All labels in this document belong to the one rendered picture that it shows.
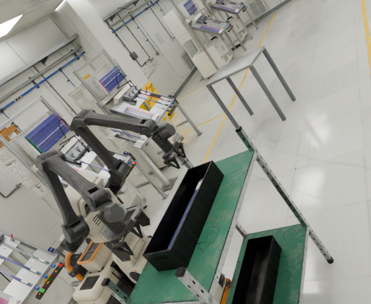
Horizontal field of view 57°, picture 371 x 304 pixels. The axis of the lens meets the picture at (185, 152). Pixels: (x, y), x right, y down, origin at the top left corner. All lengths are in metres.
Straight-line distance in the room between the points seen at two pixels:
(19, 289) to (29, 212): 2.36
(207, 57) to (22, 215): 5.02
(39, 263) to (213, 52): 5.90
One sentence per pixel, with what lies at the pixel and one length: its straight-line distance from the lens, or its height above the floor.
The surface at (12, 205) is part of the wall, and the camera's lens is 5.46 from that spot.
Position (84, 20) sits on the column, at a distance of 7.02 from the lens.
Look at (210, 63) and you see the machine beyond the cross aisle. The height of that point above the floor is 0.30.
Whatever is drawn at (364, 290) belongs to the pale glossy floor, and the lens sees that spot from 2.24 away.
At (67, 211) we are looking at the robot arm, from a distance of 1.71.
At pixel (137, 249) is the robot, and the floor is 0.84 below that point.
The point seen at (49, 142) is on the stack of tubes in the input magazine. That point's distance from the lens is 4.16.
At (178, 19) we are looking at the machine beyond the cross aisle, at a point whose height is 1.48.
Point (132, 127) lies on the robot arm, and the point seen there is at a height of 1.44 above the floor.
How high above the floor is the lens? 1.76
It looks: 20 degrees down
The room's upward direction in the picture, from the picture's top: 38 degrees counter-clockwise
